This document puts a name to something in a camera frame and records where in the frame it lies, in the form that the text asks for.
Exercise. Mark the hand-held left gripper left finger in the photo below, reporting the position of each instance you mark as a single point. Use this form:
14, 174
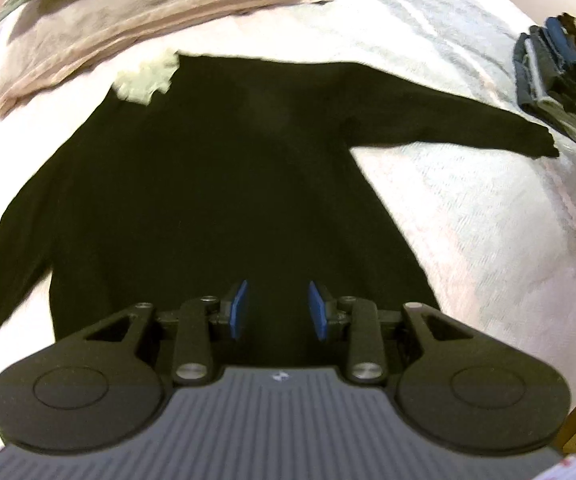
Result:
239, 310

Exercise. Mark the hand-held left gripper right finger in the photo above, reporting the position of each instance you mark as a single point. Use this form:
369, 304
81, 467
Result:
317, 310

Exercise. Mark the black long-sleeved sweater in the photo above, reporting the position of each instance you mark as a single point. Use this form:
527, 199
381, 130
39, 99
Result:
207, 185

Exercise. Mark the stack of folded clothes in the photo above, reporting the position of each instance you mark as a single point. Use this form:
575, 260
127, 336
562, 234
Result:
565, 75

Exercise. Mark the pale striped bed cover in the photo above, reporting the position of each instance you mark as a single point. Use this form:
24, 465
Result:
468, 210

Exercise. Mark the beige folded blanket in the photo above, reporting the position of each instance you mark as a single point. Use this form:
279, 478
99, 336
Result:
117, 15

